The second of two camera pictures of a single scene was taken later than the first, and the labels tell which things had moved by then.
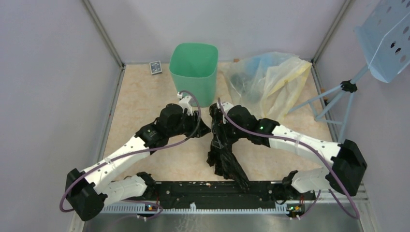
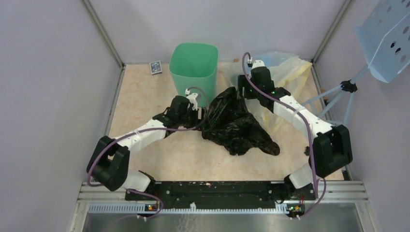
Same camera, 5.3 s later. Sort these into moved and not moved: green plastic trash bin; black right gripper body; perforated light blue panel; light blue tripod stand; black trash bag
Moved: black right gripper body; black trash bag
Not moved: light blue tripod stand; green plastic trash bin; perforated light blue panel
